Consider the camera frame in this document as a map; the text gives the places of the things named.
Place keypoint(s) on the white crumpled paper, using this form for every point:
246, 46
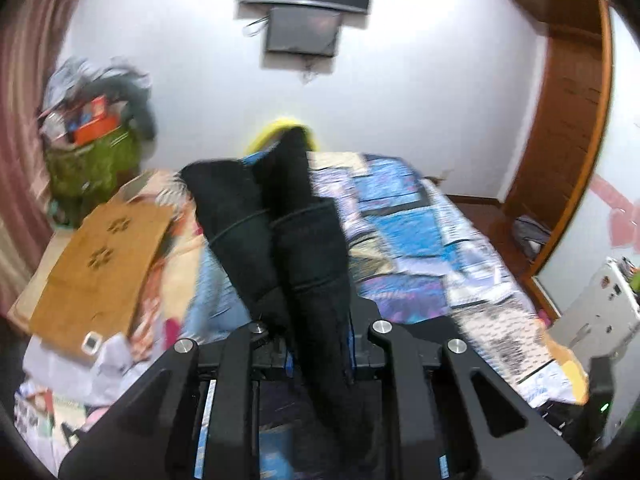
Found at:
117, 360

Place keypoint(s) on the green fabric bag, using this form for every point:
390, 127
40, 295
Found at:
90, 170

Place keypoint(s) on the floral striped bedsheet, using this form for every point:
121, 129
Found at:
160, 285

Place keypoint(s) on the small white timer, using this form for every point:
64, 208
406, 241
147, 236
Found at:
92, 342

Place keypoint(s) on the yellow foam tube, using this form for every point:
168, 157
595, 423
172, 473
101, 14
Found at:
275, 127

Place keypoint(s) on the blue patchwork blanket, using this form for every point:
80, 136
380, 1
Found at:
410, 230

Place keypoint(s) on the pink sticker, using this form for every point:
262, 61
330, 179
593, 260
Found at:
620, 210

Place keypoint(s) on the wooden lap desk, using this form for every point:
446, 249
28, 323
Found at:
100, 270

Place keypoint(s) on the black pants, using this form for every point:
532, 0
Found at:
300, 285

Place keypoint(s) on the orange box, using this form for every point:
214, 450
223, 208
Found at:
95, 127

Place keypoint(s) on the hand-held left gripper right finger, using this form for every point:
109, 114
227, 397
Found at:
395, 360

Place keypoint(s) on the printed papers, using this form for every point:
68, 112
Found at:
45, 410

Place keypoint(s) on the pink striped curtain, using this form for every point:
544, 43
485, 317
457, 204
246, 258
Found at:
25, 110

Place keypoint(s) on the grey clothes on floor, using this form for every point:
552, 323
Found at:
532, 237

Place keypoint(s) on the pile of grey clothes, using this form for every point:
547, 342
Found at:
85, 75

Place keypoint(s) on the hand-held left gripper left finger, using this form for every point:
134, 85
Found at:
240, 360

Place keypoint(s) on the blue denim jeans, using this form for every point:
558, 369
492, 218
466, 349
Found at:
220, 290

